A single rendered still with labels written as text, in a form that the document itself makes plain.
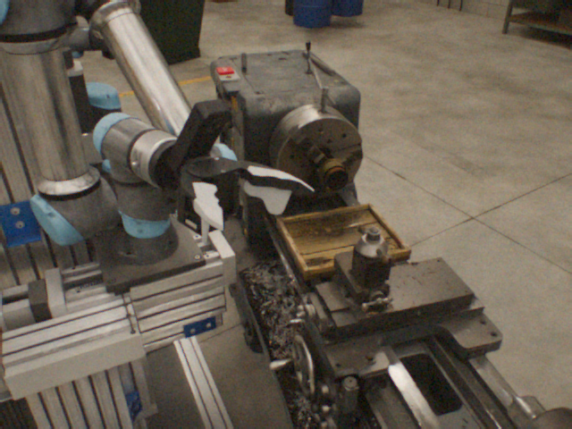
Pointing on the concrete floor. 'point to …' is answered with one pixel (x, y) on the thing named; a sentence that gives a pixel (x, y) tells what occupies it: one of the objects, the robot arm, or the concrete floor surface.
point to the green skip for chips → (172, 28)
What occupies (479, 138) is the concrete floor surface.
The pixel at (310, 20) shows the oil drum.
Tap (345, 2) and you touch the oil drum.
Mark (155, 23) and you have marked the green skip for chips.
